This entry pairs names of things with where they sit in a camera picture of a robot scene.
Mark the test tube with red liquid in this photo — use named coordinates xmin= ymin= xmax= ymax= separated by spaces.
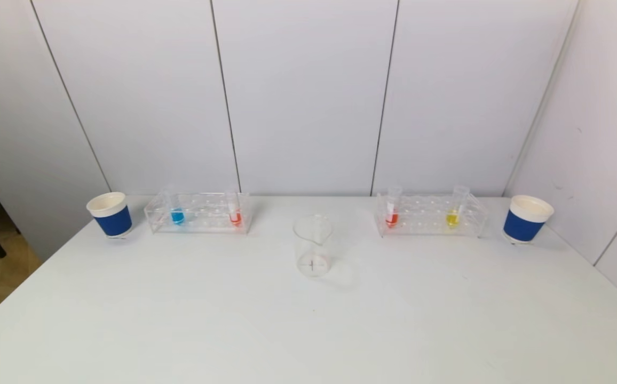
xmin=385 ymin=186 xmax=403 ymax=229
xmin=226 ymin=186 xmax=243 ymax=227

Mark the clear glass beaker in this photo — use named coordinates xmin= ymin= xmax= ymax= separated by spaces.
xmin=292 ymin=214 xmax=335 ymax=278

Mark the clear acrylic test tube rack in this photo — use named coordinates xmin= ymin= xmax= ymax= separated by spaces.
xmin=144 ymin=191 xmax=252 ymax=236
xmin=375 ymin=191 xmax=490 ymax=239

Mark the test tube with blue liquid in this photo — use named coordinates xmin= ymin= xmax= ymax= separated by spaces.
xmin=163 ymin=185 xmax=186 ymax=226

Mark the test tube with yellow liquid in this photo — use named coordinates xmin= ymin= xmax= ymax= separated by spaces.
xmin=445 ymin=185 xmax=471 ymax=229

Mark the blue and white paper cup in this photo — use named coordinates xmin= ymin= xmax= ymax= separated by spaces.
xmin=86 ymin=191 xmax=133 ymax=239
xmin=502 ymin=194 xmax=555 ymax=245

